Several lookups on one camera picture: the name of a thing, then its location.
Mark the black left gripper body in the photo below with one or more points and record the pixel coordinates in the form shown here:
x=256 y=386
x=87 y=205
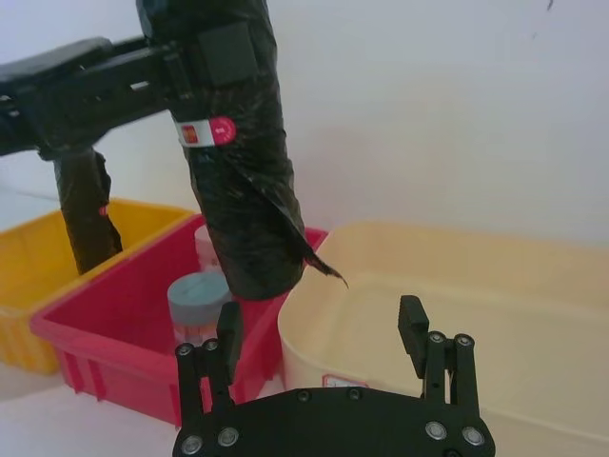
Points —
x=52 y=105

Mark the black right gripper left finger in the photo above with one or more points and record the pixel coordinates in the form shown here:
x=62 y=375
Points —
x=223 y=362

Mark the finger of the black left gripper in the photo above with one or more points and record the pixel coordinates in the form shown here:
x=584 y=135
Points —
x=152 y=76

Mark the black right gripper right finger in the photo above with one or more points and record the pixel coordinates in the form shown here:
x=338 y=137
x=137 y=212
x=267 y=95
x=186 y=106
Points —
x=414 y=333

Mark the large black plastic bag roll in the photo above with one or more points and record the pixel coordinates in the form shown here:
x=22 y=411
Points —
x=247 y=190

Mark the jar with grey-blue lid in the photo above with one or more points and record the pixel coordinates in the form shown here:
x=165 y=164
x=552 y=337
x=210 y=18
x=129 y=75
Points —
x=195 y=295

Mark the cream plastic bin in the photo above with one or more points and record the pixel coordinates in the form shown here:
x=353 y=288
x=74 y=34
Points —
x=476 y=295

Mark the white plastic jar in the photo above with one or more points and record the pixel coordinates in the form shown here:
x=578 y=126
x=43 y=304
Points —
x=204 y=252

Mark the red plastic bin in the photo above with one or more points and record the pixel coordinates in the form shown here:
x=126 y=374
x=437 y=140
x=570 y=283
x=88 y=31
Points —
x=119 y=309

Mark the yellow plastic bin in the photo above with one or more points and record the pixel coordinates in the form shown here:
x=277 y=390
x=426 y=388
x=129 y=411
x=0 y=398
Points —
x=28 y=252

